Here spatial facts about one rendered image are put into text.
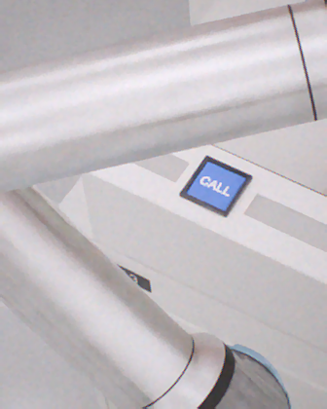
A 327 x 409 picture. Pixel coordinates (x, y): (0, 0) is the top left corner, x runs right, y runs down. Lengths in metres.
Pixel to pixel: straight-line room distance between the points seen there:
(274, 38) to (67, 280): 0.30
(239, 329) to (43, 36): 1.44
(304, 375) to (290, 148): 0.27
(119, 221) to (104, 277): 0.42
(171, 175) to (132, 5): 1.49
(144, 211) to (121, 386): 0.37
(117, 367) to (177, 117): 0.30
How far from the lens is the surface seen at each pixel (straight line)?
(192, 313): 1.49
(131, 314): 1.01
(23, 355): 2.35
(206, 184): 1.34
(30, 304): 0.99
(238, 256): 1.32
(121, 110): 0.77
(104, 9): 2.82
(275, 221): 1.32
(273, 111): 0.77
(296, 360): 1.46
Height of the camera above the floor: 2.06
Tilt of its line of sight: 55 degrees down
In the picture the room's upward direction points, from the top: 6 degrees counter-clockwise
